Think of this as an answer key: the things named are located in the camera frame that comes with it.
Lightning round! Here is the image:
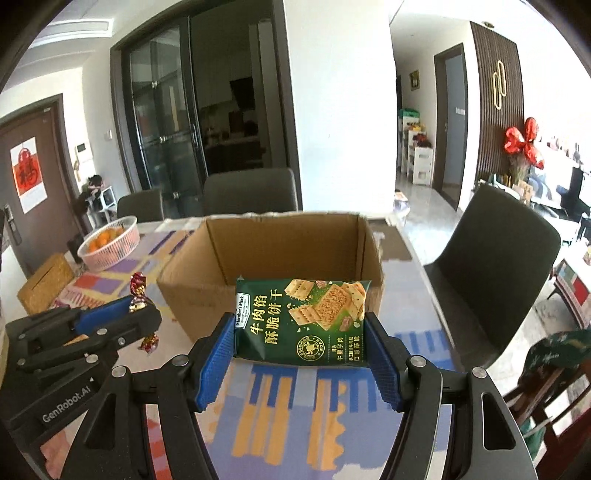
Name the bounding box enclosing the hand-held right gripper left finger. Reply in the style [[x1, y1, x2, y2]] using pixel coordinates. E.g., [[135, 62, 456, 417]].
[[48, 313, 237, 480]]

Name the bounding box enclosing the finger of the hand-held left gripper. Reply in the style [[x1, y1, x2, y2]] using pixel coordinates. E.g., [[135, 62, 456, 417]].
[[6, 296, 136, 352], [14, 308, 162, 374]]

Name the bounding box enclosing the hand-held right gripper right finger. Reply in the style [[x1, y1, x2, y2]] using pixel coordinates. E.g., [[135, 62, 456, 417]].
[[362, 311, 541, 480]]

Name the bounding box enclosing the dark red candy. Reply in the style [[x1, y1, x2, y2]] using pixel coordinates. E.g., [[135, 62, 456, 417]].
[[129, 271, 160, 355]]

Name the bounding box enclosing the brown cardboard box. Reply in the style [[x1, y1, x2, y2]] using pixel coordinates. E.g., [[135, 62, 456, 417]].
[[157, 213, 385, 344]]

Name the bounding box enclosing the green biscuit packet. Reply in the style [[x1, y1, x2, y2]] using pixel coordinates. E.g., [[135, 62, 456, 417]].
[[235, 276, 372, 368]]

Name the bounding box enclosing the white plastic basket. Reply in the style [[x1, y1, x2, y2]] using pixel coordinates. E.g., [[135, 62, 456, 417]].
[[77, 215, 140, 272]]

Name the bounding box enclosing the yellow woven box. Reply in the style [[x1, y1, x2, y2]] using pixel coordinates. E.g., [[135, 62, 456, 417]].
[[17, 253, 75, 315]]

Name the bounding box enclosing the pile of oranges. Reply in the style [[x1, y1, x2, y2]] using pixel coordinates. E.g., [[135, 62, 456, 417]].
[[85, 226, 125, 252]]

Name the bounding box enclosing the colourful patterned tablecloth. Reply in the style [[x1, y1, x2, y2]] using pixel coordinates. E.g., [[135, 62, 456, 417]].
[[39, 217, 462, 480]]

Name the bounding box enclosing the brown entrance door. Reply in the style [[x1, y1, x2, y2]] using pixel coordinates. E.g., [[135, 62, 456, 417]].
[[0, 95, 93, 278]]

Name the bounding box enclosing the small white shelf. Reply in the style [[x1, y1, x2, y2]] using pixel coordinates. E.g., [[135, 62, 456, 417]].
[[90, 185, 116, 222]]

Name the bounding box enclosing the small dark dining chair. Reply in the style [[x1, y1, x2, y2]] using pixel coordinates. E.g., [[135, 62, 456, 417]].
[[117, 188, 164, 222]]

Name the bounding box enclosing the dark round-backed dining chair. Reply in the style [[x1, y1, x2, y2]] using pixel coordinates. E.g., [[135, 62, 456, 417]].
[[424, 185, 561, 370]]

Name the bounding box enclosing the red paper door poster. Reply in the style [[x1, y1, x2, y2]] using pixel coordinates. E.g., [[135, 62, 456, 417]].
[[10, 137, 48, 214]]

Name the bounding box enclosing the clear plastic bag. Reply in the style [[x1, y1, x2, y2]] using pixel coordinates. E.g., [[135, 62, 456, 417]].
[[393, 191, 411, 227]]

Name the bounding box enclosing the wide dark dining chair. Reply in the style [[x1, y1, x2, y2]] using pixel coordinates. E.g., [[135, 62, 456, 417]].
[[203, 167, 299, 216]]

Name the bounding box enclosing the green patterned cushion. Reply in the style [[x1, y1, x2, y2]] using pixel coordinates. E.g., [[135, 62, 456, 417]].
[[517, 329, 591, 384]]

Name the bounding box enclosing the wooden chair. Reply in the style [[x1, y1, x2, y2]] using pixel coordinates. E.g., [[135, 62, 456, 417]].
[[503, 364, 591, 480]]

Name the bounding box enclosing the low white cabinet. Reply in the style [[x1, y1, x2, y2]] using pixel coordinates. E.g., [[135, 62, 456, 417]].
[[551, 249, 591, 330]]

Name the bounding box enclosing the dark framed glass sliding door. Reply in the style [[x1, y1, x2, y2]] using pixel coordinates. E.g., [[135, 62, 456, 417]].
[[110, 0, 301, 217]]

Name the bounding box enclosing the white toy shelf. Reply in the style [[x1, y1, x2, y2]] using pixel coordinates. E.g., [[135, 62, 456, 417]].
[[398, 108, 432, 151]]

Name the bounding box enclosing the dried flower bouquet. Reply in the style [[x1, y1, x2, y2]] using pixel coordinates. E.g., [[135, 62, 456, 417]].
[[508, 154, 532, 185]]

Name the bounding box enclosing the dark wooden hall door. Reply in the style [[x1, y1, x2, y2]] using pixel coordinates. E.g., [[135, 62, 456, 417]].
[[433, 42, 469, 210]]

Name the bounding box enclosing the red foil balloon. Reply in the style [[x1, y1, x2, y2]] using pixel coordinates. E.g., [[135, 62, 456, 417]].
[[504, 117, 546, 169]]

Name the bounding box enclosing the door lock handle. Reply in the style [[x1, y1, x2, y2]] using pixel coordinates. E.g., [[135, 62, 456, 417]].
[[0, 205, 21, 247]]

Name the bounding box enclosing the gold wall ornament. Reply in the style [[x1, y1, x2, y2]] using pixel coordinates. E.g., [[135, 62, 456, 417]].
[[490, 60, 505, 110]]

